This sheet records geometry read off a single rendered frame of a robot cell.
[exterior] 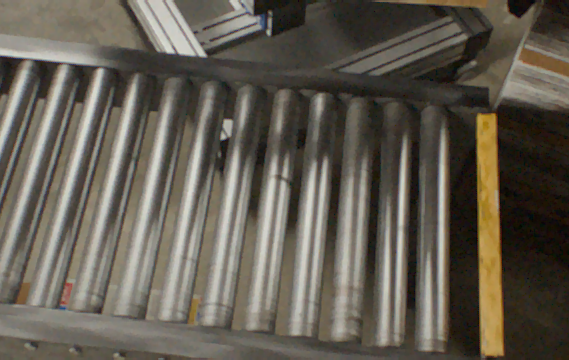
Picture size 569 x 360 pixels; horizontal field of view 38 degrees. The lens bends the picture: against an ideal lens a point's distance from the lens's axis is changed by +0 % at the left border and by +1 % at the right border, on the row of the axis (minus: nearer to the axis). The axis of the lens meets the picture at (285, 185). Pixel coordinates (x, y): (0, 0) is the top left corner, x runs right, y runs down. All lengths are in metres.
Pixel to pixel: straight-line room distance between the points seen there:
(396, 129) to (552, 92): 0.54
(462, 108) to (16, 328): 0.81
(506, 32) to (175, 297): 1.73
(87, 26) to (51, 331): 1.53
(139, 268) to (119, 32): 1.43
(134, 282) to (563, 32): 0.97
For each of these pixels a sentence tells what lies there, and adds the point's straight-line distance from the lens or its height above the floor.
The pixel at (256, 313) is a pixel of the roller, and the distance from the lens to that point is 1.22.
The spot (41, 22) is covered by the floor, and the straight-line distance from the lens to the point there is 2.67.
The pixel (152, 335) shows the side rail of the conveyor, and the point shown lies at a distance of 1.22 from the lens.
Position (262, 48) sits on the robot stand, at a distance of 2.26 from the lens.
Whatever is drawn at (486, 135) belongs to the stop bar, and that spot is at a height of 0.82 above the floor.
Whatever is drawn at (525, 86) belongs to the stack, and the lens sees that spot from 1.86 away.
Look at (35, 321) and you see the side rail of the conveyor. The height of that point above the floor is 0.80.
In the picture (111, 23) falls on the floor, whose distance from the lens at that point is 2.63.
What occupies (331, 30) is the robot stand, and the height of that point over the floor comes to 0.21.
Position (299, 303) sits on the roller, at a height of 0.80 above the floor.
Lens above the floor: 1.94
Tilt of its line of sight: 59 degrees down
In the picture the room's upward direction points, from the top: 5 degrees clockwise
